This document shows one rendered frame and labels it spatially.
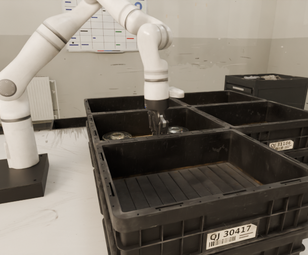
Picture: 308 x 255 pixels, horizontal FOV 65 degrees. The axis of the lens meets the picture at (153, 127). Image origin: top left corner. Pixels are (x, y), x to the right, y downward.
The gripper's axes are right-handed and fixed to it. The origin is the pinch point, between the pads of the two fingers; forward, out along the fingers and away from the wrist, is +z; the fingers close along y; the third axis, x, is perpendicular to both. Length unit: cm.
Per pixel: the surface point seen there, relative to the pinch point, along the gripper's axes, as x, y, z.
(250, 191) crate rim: 2.9, 40.5, -5.8
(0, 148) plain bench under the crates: -62, -55, 15
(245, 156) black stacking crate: 18.4, 19.4, -0.1
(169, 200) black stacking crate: -5.7, 25.1, 4.1
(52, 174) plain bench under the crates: -35.7, -20.8, 16.1
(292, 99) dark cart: 162, -104, 23
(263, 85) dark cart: 128, -103, 7
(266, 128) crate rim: 32.3, 10.6, -3.2
